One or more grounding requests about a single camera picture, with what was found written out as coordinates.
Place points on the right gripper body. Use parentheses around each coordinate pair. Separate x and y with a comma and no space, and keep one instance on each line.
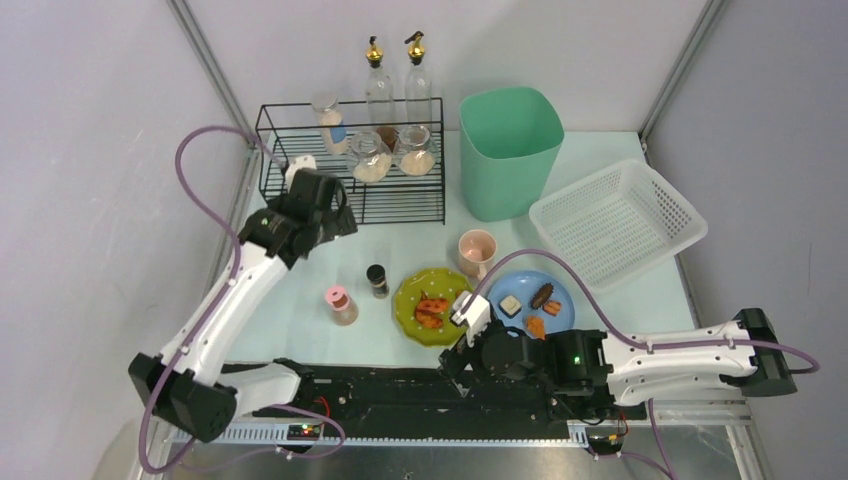
(460,354)

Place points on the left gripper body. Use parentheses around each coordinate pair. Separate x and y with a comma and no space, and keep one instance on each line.
(333,208)

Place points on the blue plate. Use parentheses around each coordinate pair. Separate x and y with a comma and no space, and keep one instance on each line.
(523,284)

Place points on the round glass jar silver lid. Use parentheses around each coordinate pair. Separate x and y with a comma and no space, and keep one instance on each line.
(369,158)

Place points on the tall jar blue label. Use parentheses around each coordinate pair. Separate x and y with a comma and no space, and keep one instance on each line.
(331,122)

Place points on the small black cap spice bottle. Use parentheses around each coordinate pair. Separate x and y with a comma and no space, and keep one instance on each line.
(376,276)

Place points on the black wire rack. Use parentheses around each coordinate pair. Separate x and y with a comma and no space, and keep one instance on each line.
(292,130)

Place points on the pink lid spice shaker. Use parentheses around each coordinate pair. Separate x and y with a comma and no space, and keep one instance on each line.
(343,308)

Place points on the pink mug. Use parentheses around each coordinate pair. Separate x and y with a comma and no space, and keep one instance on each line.
(476,251)

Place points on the oil bottle gold spout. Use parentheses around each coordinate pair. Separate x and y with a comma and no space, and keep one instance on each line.
(380,96)
(418,85)

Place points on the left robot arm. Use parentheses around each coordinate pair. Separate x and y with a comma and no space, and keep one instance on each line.
(185,384)

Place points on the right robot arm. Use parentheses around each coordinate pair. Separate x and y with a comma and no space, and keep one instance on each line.
(742,354)

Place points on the orange food chunk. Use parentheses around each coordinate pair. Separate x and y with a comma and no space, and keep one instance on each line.
(535,326)

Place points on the orange chicken wing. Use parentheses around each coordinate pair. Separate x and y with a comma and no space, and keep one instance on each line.
(431,306)
(428,320)

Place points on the red white meat slice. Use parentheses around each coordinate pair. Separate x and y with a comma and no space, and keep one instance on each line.
(552,307)

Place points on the brown sea cucumber toy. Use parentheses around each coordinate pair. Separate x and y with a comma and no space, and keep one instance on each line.
(541,296)

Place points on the sushi roll piece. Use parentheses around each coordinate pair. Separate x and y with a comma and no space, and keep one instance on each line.
(510,306)

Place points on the green dotted plate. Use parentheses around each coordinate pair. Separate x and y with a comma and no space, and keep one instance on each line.
(436,282)

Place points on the white plastic basket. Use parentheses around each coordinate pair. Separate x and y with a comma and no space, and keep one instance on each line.
(617,223)

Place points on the green plastic bin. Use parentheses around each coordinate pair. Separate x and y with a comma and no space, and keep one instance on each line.
(509,140)

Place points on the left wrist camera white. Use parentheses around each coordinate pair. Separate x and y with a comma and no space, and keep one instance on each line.
(296,164)

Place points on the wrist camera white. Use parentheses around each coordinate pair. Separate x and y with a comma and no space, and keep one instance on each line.
(296,164)
(472,311)

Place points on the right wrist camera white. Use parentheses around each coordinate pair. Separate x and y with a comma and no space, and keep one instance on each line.
(472,311)

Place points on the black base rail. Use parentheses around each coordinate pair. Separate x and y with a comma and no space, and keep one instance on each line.
(421,403)

